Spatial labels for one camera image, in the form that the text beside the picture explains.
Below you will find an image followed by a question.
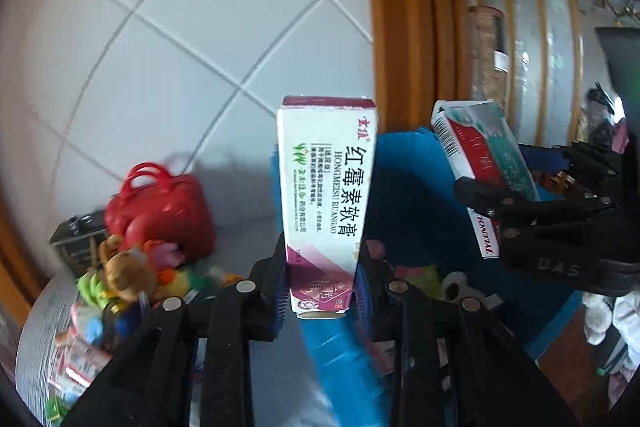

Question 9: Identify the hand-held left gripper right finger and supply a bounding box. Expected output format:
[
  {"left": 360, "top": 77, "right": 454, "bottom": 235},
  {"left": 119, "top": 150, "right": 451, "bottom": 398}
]
[{"left": 355, "top": 252, "right": 581, "bottom": 427}]

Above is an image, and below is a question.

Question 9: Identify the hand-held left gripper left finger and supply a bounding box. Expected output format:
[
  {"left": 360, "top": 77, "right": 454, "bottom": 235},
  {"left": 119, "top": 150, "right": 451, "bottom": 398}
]
[{"left": 60, "top": 234, "right": 292, "bottom": 427}]

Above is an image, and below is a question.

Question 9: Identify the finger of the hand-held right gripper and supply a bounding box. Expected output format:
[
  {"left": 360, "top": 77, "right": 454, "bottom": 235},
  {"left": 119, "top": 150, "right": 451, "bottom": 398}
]
[
  {"left": 517, "top": 143, "right": 577, "bottom": 171},
  {"left": 454, "top": 177, "right": 617, "bottom": 229}
]

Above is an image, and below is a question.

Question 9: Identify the red green toothpaste box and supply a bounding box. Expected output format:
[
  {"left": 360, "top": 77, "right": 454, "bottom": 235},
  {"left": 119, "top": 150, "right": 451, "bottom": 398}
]
[{"left": 431, "top": 99, "right": 542, "bottom": 260}]

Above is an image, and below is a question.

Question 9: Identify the blue fabric storage box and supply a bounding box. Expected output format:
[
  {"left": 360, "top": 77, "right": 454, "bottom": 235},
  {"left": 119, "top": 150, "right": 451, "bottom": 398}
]
[{"left": 267, "top": 127, "right": 590, "bottom": 427}]

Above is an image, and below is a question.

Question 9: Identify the white purple medicine box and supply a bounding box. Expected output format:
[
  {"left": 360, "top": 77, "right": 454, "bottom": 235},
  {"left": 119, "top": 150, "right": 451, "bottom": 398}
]
[{"left": 276, "top": 96, "right": 378, "bottom": 321}]

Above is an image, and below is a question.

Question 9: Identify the grey striped desktop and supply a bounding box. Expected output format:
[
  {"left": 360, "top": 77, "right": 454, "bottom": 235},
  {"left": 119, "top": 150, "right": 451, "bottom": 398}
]
[{"left": 15, "top": 202, "right": 321, "bottom": 427}]

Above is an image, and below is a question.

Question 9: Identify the pile of light clothes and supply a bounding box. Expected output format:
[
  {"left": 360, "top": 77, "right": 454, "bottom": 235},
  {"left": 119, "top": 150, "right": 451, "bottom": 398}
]
[{"left": 582, "top": 292, "right": 640, "bottom": 408}]

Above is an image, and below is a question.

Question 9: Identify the white tape roll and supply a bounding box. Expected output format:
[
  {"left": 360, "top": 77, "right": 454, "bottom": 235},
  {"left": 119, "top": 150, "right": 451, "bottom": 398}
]
[{"left": 440, "top": 271, "right": 484, "bottom": 304}]

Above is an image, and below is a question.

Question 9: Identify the orange green plush toy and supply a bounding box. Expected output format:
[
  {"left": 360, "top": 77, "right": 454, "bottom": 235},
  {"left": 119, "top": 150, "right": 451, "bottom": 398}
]
[{"left": 159, "top": 264, "right": 241, "bottom": 298}]

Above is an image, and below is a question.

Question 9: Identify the brown glass jar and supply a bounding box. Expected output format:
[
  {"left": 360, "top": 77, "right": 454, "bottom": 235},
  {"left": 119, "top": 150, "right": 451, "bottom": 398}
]
[{"left": 467, "top": 6, "right": 507, "bottom": 104}]

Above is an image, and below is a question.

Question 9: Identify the pink plush toy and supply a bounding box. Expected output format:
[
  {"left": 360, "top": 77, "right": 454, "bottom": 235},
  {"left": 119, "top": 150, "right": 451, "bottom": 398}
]
[{"left": 144, "top": 239, "right": 184, "bottom": 269}]

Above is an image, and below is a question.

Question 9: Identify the red toy handbag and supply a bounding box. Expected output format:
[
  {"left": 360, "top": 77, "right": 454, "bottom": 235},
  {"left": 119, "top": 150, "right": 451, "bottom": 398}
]
[{"left": 105, "top": 163, "right": 217, "bottom": 266}]

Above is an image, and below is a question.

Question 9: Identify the brown plush bear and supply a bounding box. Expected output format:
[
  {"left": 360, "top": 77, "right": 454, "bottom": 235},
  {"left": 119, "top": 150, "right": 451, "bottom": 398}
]
[{"left": 98, "top": 234, "right": 159, "bottom": 304}]

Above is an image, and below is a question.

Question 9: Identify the pink white snack packet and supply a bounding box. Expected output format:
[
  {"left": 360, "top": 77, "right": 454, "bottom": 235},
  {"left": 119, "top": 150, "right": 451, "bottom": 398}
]
[{"left": 52, "top": 332, "right": 113, "bottom": 400}]

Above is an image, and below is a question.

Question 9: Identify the dark green metal box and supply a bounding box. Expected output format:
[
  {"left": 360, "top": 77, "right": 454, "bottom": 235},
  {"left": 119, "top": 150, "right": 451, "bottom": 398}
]
[{"left": 49, "top": 212, "right": 113, "bottom": 279}]

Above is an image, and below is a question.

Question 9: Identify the white padded headboard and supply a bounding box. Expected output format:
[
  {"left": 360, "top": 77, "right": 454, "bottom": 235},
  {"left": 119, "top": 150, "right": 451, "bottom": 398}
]
[{"left": 0, "top": 0, "right": 377, "bottom": 278}]

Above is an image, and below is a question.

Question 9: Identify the wooden headboard frame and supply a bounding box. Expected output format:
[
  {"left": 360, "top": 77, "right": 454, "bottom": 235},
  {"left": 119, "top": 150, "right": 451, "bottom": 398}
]
[{"left": 359, "top": 0, "right": 468, "bottom": 150}]

